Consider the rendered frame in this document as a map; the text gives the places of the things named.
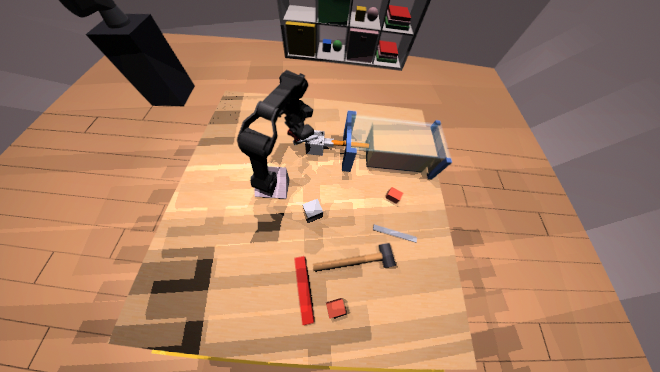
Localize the white flat bar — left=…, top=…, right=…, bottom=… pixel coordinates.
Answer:
left=373, top=224, right=417, bottom=243

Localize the hammer with wooden handle and dark head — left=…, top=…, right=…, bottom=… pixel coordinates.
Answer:
left=313, top=242, right=396, bottom=271

